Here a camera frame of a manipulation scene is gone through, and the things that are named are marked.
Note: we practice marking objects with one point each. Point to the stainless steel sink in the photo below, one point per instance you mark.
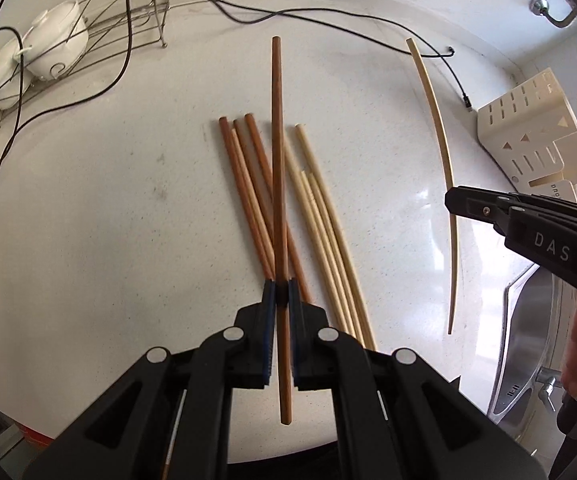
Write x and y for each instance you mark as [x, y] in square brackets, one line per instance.
[523, 340]

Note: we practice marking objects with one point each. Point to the cream plastic utensil holder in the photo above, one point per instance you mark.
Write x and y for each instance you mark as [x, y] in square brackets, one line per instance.
[533, 130]

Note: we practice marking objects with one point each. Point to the chrome sink faucet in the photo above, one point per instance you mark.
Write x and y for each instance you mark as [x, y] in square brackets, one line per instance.
[548, 385]

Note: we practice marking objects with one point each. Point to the chrome wall flange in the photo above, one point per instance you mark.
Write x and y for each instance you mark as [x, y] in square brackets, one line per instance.
[538, 5]

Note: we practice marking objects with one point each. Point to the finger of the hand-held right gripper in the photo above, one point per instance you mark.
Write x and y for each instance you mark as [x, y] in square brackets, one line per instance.
[473, 205]

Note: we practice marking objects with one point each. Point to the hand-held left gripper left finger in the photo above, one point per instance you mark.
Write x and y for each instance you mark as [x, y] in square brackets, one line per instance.
[268, 310]

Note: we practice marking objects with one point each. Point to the tan wooden chopstick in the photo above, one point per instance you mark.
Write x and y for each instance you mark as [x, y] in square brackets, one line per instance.
[431, 95]

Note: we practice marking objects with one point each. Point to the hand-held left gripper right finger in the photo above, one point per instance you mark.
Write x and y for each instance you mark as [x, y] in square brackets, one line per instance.
[294, 310]

